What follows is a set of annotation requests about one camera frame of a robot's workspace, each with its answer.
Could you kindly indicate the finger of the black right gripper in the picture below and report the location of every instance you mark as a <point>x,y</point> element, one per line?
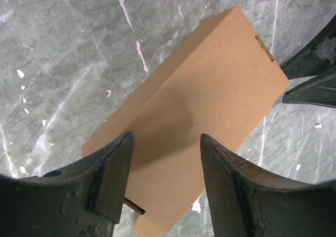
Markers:
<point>316,57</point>
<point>319,91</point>

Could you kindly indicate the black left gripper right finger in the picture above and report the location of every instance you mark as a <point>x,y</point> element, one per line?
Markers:
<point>247,200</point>

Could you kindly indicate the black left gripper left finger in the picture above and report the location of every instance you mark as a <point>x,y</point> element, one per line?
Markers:
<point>84,198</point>

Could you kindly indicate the brown cardboard box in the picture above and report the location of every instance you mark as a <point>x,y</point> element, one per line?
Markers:
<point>222,81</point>

